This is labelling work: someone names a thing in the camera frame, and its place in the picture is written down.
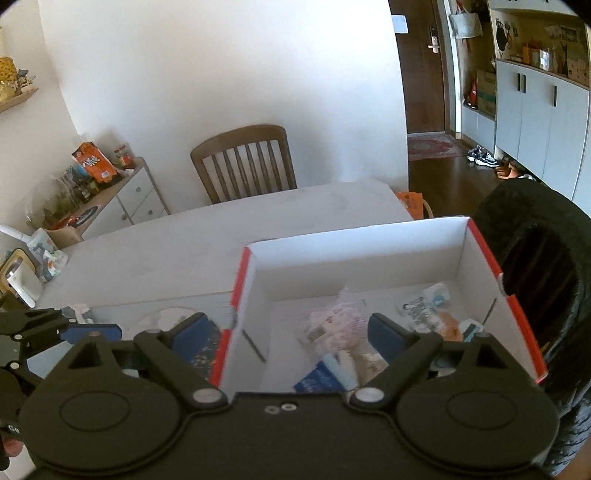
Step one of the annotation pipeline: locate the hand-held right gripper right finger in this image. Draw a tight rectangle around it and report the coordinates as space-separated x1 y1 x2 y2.
351 313 523 408

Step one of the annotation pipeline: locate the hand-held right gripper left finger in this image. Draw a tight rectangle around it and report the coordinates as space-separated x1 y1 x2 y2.
67 313 229 408

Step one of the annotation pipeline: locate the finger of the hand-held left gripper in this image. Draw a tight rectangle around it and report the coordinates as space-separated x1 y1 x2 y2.
46 322 123 347

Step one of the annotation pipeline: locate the white pouch packet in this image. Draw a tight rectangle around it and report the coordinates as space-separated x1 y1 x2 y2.
394 282 462 342

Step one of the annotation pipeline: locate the red cardboard box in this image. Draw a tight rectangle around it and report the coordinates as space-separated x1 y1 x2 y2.
210 216 548 394

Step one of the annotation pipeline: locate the white patterned desktop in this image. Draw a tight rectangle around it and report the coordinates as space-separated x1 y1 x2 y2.
0 181 415 480

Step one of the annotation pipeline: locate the person's left hand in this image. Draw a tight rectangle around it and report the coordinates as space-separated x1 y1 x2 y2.
0 438 25 468

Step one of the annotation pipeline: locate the white crumpled plastic bag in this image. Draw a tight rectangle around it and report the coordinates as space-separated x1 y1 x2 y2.
45 249 70 281

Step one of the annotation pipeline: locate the white blue printed carton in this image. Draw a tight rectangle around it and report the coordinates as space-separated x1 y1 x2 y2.
28 228 55 278

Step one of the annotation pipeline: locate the tan cardboard box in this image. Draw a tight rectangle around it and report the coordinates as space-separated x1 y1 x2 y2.
48 226 84 248

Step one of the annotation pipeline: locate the yellow tray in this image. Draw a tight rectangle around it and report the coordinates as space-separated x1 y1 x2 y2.
0 248 40 289

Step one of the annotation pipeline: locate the dark blue tray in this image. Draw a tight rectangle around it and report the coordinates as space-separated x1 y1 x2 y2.
69 206 100 227

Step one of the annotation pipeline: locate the white tube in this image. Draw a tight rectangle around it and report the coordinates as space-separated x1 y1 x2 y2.
0 224 31 243

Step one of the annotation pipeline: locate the orange stool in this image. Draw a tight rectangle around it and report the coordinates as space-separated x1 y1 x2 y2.
396 191 435 220

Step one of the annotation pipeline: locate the glass jar with plants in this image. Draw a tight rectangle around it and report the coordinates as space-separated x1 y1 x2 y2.
25 175 70 230

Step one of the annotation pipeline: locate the white wooden sideboard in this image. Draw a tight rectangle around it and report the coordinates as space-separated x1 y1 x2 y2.
46 157 171 241

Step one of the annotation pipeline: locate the orange snack bag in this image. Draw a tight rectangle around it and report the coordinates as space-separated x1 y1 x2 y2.
71 141 119 188

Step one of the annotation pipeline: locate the black fuzzy chair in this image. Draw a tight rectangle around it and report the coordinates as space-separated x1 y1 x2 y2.
471 180 591 477

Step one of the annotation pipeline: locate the red patterned rug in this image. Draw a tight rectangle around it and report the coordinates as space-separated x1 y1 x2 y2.
407 134 463 162

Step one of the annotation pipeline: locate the pair of dark sneakers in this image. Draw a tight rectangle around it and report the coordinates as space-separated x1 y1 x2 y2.
466 146 500 167

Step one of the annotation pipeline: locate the brown wooden chair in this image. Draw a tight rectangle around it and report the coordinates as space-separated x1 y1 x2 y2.
191 124 297 205

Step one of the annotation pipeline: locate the dark wooden door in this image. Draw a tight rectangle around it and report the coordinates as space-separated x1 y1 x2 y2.
390 0 455 136

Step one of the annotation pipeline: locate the brown green cardboard box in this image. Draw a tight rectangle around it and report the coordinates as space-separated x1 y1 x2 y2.
475 69 498 116

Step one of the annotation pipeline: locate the yellow ornament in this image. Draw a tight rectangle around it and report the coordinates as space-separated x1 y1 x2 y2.
0 56 19 100

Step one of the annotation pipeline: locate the grey tote bag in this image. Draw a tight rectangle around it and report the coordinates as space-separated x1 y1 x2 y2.
450 2 483 40

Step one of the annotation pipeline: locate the wooden wall shelf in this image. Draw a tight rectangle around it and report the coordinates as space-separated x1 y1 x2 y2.
0 88 40 114

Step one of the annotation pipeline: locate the white wall cabinet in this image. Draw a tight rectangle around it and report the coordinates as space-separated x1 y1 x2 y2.
462 0 591 204

